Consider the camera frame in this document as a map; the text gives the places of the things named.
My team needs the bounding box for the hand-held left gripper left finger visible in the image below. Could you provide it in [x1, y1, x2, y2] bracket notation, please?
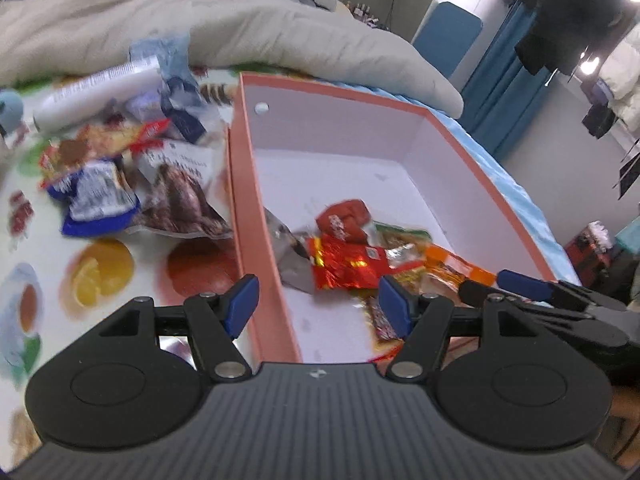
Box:
[97, 274, 261, 382]

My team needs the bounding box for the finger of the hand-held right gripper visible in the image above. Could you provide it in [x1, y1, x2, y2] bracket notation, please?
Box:
[459, 280, 628, 348]
[497, 269, 626, 314]

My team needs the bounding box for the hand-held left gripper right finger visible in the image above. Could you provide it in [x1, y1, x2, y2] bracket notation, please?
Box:
[378, 275, 543, 381]

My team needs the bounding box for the clear orange snack packet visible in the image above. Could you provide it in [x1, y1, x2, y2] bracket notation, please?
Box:
[385, 242, 431, 281]

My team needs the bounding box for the red foil snack packet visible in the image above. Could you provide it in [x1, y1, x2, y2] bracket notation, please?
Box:
[307, 235, 396, 291]

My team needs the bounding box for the green snack packet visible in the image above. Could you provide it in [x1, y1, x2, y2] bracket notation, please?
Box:
[372, 221, 433, 249]

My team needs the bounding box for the small red snack packet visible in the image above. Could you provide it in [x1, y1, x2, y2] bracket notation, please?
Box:
[316, 199, 373, 243]

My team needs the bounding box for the white snack packet brown print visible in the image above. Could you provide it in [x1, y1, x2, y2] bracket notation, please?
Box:
[125, 140, 235, 241]

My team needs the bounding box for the orange cardboard box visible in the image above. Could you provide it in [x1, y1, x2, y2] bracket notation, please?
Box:
[226, 72, 558, 365]

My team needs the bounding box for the blue and white snack packet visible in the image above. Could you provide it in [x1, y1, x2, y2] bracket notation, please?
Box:
[45, 157, 142, 237]

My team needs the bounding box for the red-orange snack packet brown picture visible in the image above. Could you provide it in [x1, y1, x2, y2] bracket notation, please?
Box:
[39, 119, 171, 188]

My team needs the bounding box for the person's right hand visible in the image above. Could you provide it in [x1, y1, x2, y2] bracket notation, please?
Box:
[606, 389, 640, 467]

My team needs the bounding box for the silver snack packet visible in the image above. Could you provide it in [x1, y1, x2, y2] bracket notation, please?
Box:
[264, 207, 317, 295]

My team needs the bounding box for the red suitcase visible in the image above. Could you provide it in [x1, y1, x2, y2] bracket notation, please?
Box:
[565, 220, 618, 286]

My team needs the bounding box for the teal cloth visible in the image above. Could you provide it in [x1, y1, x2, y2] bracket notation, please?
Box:
[615, 225, 640, 257]

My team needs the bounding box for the long black hanging garment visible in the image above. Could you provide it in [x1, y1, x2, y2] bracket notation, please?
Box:
[614, 145, 640, 198]

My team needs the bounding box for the small black hanging garment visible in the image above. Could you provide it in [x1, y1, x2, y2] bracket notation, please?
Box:
[582, 102, 617, 138]

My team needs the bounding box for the blue curtain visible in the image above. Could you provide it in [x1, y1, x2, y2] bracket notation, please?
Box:
[460, 0, 553, 161]

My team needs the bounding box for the fruit printed mat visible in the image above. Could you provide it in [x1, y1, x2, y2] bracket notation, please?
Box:
[0, 62, 261, 466]

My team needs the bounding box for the navy and white packet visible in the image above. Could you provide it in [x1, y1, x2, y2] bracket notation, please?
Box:
[160, 75, 211, 143]

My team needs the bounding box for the white down jacket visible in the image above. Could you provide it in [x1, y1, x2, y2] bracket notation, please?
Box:
[600, 25, 640, 133]

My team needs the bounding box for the white cylindrical packet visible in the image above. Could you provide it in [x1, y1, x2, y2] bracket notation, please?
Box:
[32, 56, 161, 128]

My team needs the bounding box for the blue covered chair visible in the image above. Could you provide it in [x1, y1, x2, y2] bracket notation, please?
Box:
[411, 1, 483, 78]

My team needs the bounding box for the light blue plastic packet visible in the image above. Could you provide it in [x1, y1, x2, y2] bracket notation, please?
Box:
[129, 35, 193, 78]

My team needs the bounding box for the black hanging coat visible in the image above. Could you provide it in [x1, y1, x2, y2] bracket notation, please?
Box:
[515, 0, 636, 76]

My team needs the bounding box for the grey duvet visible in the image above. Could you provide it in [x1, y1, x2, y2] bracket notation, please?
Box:
[0, 0, 465, 117]

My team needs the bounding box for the row of small bottles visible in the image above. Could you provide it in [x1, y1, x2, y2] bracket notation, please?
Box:
[345, 2, 386, 28]

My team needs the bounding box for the plush penguin toy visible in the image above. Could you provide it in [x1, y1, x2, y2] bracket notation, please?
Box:
[0, 89, 26, 133]

